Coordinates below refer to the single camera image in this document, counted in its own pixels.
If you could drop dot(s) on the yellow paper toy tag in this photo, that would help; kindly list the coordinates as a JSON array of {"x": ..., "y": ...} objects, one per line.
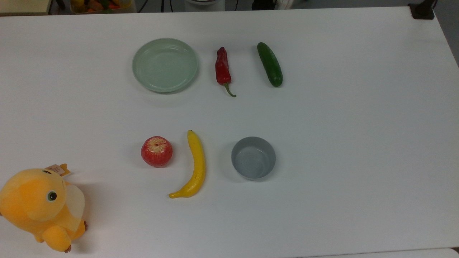
[{"x": 57, "y": 169}]

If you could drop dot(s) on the pale green plate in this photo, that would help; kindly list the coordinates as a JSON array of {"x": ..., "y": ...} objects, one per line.
[{"x": 165, "y": 66}]

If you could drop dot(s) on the red chili pepper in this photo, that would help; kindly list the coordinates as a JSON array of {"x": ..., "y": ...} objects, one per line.
[{"x": 222, "y": 68}]

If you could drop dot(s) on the yellow banana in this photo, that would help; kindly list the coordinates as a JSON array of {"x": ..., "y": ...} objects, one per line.
[{"x": 197, "y": 165}]

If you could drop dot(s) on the clear box of toy food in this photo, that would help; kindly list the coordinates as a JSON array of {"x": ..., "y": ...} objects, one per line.
[{"x": 102, "y": 5}]

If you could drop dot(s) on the green cucumber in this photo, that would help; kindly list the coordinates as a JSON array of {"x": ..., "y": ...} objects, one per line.
[{"x": 270, "y": 64}]

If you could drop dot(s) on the yellow plush dinosaur toy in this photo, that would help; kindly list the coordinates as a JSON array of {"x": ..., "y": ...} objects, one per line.
[{"x": 32, "y": 204}]

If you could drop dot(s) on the black table clamp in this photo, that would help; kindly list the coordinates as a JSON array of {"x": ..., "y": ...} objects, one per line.
[{"x": 422, "y": 10}]

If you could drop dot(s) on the grey bowl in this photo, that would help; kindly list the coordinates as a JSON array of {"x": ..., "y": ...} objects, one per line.
[{"x": 253, "y": 159}]

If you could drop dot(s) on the red apple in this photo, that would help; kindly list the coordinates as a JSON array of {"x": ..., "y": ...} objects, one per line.
[{"x": 156, "y": 152}]

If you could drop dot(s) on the wooden board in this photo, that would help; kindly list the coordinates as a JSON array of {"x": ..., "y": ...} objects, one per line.
[{"x": 23, "y": 6}]

